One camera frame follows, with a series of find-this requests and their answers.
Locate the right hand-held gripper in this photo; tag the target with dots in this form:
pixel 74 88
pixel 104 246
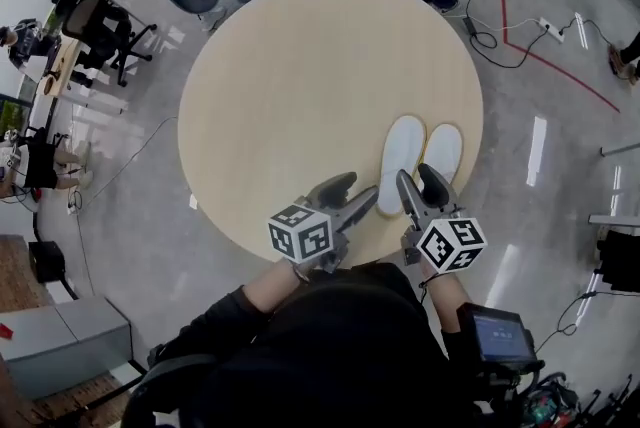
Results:
pixel 450 243

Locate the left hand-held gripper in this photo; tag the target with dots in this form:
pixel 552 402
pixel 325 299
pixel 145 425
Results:
pixel 300 236

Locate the white slipper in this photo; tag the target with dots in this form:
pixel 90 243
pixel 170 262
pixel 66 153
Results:
pixel 444 148
pixel 400 151

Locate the person's left forearm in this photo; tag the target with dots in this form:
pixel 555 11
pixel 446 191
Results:
pixel 272 286

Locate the person's right forearm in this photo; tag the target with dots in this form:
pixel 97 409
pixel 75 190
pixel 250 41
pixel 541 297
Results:
pixel 442 301

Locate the black wrist band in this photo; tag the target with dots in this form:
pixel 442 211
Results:
pixel 301 273
pixel 425 282

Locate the round beige table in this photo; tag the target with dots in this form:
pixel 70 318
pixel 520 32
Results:
pixel 310 91

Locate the black monitor with blue screen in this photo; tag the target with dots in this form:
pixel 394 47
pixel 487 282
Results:
pixel 500 333

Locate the person's black shirt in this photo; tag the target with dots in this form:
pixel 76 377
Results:
pixel 325 356

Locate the black power adapter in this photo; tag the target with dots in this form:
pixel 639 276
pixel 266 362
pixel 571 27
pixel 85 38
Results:
pixel 469 25

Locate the red floor tape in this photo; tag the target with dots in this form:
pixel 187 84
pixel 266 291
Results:
pixel 550 66

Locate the white table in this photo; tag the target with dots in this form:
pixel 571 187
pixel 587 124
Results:
pixel 617 218

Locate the white power strip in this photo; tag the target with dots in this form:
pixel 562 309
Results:
pixel 551 29
pixel 75 207

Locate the black equipment pile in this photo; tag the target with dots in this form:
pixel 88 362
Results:
pixel 575 403

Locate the black office chair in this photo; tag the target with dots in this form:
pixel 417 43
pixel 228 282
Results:
pixel 100 31

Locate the black box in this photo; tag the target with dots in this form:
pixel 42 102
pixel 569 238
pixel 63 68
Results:
pixel 50 266

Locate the wooden desk with white legs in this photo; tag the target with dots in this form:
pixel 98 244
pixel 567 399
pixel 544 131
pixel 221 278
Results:
pixel 65 66

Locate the grey cabinet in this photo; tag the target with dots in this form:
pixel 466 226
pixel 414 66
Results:
pixel 65 346

